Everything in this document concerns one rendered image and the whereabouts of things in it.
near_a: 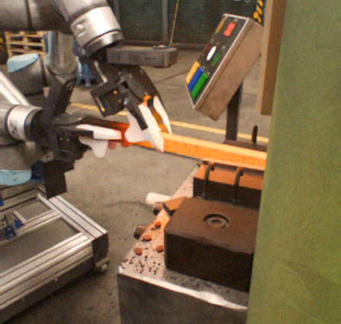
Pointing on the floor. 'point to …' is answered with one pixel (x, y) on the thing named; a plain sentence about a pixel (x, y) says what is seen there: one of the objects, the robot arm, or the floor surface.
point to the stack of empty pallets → (26, 43)
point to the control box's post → (232, 122)
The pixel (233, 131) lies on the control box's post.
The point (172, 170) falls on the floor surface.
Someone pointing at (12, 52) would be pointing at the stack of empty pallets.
